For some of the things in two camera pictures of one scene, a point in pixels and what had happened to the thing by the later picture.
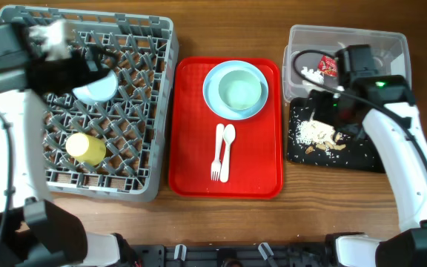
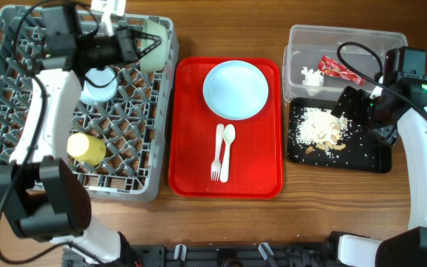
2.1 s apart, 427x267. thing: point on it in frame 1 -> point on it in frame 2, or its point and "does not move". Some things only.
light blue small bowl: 101,90 does not move
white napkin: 316,76 does not move
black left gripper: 77,73 -> 126,38
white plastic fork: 216,167 does not move
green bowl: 239,90 -> 156,59
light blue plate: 211,95 does not move
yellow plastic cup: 86,149 does not move
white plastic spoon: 228,136 does not move
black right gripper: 323,98 -> 359,96
